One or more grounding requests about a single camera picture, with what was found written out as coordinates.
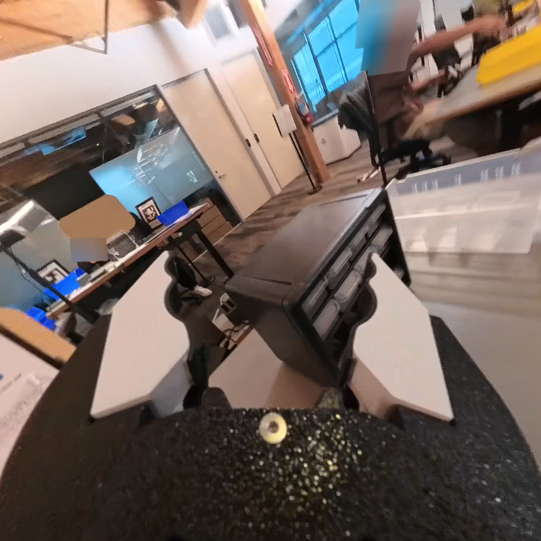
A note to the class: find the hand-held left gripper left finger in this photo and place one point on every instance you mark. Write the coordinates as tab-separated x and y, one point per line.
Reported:
139	346

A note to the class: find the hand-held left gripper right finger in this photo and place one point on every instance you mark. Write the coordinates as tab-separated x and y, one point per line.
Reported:
401	346

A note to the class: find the grid of clear drawers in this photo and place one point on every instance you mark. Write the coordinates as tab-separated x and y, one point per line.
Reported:
338	270

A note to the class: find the black drawer cabinet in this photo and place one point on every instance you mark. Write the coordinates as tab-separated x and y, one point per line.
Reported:
304	236

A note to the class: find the clear plastic storage bin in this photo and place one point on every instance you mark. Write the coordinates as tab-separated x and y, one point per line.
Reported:
465	203

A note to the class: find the white recycling cabinet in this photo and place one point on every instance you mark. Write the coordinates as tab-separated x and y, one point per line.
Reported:
338	141

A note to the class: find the blue plastic box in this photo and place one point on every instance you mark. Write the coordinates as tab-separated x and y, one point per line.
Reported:
173	215
67	283

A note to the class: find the wooden desk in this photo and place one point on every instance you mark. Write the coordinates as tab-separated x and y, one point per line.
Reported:
139	249

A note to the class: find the black white marker tag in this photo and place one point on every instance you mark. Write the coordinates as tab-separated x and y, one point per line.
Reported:
148	213
53	274

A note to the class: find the printed instruction sheet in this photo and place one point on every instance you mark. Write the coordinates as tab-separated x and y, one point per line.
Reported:
21	380

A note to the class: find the stack of cardboard boxes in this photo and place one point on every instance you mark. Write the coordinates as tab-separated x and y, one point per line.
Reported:
211	228

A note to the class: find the frosted glass partition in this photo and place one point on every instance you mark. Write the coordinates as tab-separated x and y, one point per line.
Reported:
169	160

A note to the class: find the white door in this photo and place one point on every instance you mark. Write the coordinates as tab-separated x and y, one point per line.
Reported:
219	139
270	118

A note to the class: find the black chair with grey jacket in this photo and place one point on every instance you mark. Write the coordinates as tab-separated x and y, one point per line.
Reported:
355	114

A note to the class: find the red fire extinguisher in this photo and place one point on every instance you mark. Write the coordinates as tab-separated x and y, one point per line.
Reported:
303	112

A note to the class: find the whiteboard on black stand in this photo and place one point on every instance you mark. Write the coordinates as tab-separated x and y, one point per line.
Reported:
284	120

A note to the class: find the wooden edge table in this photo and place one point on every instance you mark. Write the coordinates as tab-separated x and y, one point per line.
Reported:
486	97

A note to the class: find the yellow plastic bin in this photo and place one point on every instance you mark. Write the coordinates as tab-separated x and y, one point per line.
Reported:
511	63

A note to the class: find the wooden post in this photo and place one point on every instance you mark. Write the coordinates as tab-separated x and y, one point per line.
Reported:
296	126

